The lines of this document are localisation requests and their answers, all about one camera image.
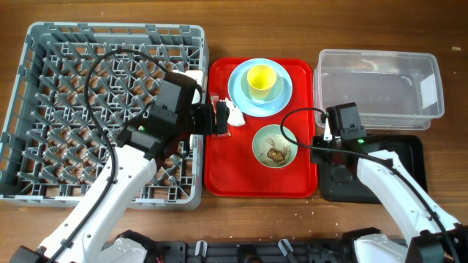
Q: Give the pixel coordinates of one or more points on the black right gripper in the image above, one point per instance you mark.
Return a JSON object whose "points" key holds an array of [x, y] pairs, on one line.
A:
{"points": [[317, 157]]}

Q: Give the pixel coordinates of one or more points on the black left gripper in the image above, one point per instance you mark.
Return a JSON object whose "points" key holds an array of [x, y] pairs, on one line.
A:
{"points": [[206, 128]]}

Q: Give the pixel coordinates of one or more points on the red strawberry snack wrapper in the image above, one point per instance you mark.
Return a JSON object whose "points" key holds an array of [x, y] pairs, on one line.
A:
{"points": [[214, 98]]}

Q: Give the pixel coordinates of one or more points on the green bowl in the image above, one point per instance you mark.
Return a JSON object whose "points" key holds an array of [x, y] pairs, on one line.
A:
{"points": [[274, 129]]}

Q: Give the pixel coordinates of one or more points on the rice and food scraps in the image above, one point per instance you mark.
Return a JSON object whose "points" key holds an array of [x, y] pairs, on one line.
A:
{"points": [[273, 150]]}

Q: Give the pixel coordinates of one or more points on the white napkin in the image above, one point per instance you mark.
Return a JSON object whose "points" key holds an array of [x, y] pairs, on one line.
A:
{"points": [[236, 117]]}

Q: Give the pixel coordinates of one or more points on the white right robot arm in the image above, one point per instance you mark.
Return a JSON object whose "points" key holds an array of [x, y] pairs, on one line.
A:
{"points": [[431, 234]]}

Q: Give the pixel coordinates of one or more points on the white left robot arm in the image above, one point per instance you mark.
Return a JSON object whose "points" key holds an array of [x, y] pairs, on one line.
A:
{"points": [[84, 233]]}

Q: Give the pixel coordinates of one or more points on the black waste tray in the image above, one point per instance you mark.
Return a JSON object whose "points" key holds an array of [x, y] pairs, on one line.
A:
{"points": [[340, 184]]}

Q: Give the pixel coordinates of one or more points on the grey dishwasher rack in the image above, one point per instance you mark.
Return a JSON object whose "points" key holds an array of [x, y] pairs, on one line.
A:
{"points": [[72, 77]]}

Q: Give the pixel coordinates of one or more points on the light blue plate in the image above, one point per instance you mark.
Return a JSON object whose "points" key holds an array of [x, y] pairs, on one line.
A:
{"points": [[245, 106]]}

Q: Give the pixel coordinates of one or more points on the yellow plastic cup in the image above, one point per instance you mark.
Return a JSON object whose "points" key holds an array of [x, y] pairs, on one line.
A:
{"points": [[261, 79]]}

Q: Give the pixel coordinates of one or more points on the light blue bowl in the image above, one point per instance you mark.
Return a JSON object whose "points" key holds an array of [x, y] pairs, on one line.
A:
{"points": [[273, 95]]}

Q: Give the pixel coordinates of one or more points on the clear plastic bin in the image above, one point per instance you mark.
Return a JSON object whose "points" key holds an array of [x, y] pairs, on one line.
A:
{"points": [[392, 89]]}

